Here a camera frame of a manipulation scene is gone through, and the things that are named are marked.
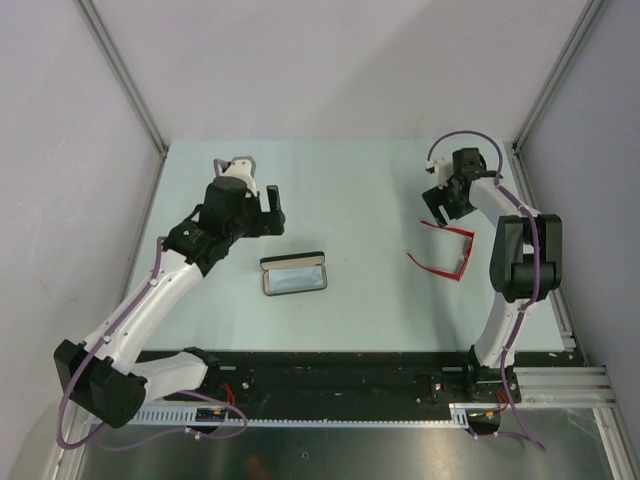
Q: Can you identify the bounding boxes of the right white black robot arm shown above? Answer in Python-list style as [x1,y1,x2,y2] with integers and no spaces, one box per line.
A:
[422,148,563,403]

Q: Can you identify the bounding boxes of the blue cleaning cloth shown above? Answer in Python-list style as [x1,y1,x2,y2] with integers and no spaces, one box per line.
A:
[268,266,326,295]

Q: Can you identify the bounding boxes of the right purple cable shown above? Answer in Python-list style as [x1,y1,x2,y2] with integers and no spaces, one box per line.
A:
[424,129,547,451]

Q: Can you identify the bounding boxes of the aluminium rail frame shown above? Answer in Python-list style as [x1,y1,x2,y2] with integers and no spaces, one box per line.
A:
[72,139,640,480]

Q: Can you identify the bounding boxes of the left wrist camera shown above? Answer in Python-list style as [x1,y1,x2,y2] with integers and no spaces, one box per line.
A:
[214,156,258,197]

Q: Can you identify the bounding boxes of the black glasses case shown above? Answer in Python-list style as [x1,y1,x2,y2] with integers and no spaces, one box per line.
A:
[260,251,328,297]

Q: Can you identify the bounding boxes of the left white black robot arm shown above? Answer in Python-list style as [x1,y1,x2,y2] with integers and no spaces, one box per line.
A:
[53,176,285,428]

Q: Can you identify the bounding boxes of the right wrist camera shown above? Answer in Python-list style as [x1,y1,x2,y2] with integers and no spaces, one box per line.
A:
[425,157,454,188]

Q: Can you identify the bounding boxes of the white cable duct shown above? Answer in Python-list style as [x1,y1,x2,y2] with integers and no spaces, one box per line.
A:
[128,403,499,429]

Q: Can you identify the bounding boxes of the red sunglasses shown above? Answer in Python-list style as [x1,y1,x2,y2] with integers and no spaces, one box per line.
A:
[406,220,475,282]

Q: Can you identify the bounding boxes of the purple cable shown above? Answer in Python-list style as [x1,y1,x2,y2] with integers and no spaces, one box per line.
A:
[424,129,547,451]
[57,158,250,451]

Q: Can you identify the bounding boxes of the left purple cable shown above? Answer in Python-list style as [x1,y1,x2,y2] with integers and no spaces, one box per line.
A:
[57,158,250,451]

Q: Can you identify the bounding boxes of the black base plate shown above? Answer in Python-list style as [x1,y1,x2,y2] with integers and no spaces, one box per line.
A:
[134,349,586,421]

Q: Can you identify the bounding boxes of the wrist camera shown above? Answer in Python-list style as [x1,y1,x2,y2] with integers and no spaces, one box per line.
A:
[214,156,258,197]
[425,157,454,188]

